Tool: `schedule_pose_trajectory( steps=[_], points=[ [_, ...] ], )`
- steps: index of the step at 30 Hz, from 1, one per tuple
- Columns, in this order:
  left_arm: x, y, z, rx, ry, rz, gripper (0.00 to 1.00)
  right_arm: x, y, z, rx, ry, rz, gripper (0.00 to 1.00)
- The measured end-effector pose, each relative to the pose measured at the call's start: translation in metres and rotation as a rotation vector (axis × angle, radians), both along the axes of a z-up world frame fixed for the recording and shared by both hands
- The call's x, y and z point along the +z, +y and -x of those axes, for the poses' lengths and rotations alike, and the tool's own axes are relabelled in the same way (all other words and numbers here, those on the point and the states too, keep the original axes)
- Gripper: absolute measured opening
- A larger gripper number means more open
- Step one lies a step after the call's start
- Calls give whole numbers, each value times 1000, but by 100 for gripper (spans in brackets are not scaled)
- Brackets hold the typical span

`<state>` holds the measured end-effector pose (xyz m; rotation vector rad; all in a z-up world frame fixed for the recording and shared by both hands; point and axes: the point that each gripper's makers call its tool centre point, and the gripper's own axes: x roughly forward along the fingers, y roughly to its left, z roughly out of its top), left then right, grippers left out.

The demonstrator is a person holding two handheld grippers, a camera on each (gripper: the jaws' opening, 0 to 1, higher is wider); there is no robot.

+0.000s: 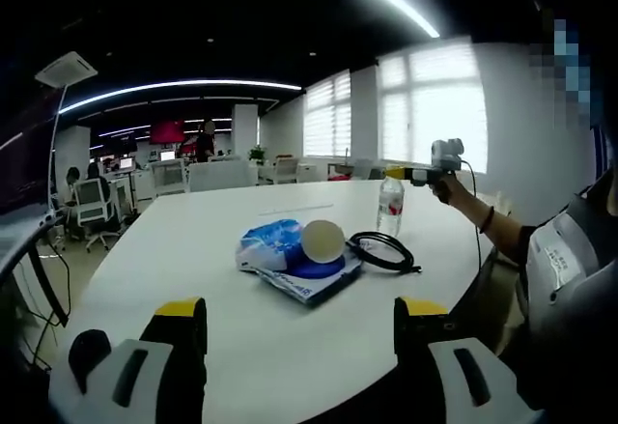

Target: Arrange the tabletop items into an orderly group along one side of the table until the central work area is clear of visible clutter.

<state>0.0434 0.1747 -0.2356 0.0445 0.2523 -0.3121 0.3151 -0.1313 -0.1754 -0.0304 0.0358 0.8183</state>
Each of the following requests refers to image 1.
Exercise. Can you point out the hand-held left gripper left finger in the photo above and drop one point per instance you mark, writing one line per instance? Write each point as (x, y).
(169, 371)

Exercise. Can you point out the person's dark blue clothing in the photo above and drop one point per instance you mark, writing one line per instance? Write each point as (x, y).
(606, 153)

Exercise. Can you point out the white paper cup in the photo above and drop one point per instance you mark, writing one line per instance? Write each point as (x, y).
(322, 243)

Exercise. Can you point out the white side desk black frame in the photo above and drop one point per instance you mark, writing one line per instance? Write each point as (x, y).
(19, 231)

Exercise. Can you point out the green potted plant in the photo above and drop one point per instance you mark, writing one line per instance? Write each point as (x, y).
(257, 155)

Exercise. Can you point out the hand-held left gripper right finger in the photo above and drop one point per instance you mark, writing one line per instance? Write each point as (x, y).
(420, 347)

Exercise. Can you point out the ceiling air conditioner unit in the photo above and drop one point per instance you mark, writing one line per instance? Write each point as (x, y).
(66, 69)

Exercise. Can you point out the person's right hand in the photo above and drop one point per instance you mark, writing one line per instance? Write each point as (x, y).
(458, 197)

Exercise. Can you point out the white tabletop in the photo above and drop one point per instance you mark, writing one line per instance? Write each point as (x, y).
(193, 250)

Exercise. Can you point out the white mesh office chair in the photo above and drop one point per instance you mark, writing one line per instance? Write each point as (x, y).
(169, 178)

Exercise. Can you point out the small window with blinds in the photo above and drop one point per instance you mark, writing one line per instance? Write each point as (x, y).
(328, 115)

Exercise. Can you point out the clear water bottle red label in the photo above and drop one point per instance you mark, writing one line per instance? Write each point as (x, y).
(390, 206)

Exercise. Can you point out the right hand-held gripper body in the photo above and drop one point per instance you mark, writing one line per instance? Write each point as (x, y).
(446, 156)

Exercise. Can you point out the dark computer monitor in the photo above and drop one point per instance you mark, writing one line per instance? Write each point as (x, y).
(24, 168)

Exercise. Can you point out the black wristband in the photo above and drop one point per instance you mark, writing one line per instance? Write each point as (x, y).
(487, 218)

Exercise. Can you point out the blue tissue packet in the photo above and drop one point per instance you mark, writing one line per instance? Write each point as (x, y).
(270, 245)

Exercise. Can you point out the wet wipes pack blue lid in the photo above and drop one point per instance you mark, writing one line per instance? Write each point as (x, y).
(318, 279)

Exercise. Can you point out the large window with blinds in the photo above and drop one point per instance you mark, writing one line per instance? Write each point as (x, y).
(434, 110)

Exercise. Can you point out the white chair by window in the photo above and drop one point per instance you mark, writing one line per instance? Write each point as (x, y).
(286, 169)

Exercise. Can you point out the red wall screen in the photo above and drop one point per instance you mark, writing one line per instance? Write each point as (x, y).
(167, 132)

